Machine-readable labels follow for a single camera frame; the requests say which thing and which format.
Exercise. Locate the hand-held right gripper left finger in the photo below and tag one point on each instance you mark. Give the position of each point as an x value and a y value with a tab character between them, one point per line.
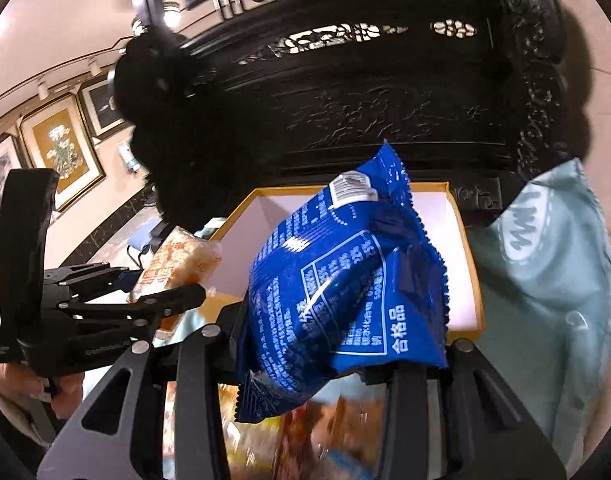
228	322

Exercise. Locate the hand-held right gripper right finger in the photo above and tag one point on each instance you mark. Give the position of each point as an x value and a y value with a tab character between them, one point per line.
410	400

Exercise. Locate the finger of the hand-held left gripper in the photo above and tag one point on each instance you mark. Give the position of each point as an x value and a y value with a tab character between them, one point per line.
95	276
175	300

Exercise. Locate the orange snack packet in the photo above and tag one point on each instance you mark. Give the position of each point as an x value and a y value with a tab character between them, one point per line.
180	260

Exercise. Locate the blue snack packet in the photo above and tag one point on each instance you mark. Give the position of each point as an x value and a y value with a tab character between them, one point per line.
335	270

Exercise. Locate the yellow cardboard box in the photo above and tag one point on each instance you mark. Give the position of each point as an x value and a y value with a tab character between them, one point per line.
440	240

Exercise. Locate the person's left hand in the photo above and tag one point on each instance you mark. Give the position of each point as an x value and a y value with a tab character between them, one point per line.
15	382

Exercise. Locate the red snack packet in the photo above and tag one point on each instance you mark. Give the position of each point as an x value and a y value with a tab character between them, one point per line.
325	435

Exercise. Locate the gold framed flower picture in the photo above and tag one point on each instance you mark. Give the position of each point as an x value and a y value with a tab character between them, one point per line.
60	150

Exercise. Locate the track spotlight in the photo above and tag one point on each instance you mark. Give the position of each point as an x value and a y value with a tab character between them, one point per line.
92	66
42	87

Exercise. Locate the light blue cloth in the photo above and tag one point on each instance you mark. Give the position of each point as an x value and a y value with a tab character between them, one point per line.
535	310

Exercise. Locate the dark framed picture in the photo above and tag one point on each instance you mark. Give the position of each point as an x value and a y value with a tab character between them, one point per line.
102	105

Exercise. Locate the white wall device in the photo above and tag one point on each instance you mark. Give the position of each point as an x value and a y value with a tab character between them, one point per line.
129	156

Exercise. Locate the wall lamp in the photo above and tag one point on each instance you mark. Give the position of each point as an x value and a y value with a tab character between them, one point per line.
173	14

